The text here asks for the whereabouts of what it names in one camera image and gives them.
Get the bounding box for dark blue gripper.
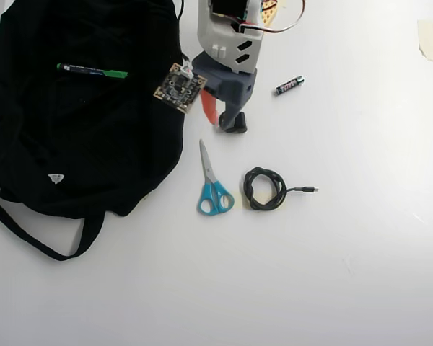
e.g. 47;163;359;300
191;50;258;133

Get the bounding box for green black marker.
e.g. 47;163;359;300
56;62;129;79

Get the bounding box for black fabric bag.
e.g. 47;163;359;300
0;0;187;262

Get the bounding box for black AAA battery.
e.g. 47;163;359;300
274;75;306;97

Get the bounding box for yellow perforated base block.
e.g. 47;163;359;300
260;0;279;27

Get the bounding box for beige masking tape strip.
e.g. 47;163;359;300
416;19;433;62

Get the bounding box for black plastic ring clip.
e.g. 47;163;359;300
224;112;248;136

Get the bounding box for camera circuit board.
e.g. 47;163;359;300
152;62;207;115

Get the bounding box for blue handled scissors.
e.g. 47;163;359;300
196;138;235;217

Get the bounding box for coiled black USB cable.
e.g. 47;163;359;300
242;166;320;212

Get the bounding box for black camera cable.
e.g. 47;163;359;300
178;0;191;64

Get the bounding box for red white servo wire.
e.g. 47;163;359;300
237;0;307;35

